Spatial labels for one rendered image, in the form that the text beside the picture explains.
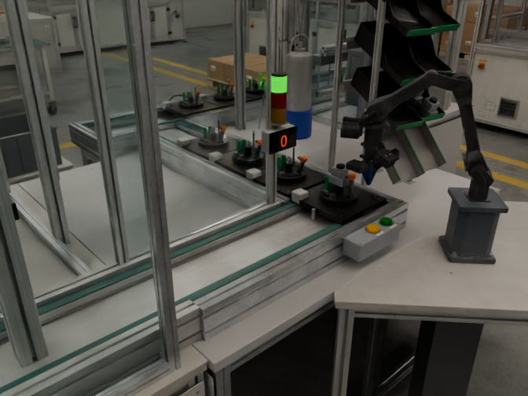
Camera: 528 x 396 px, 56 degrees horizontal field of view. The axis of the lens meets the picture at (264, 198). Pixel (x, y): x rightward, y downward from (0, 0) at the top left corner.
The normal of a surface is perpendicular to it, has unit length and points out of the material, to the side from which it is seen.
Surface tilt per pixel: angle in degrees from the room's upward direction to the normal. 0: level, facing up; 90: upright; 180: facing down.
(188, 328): 90
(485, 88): 90
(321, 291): 0
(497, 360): 0
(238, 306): 90
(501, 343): 0
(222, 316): 90
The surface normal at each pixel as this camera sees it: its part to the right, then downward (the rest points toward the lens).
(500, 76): -0.76, 0.29
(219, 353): 0.00, -0.90
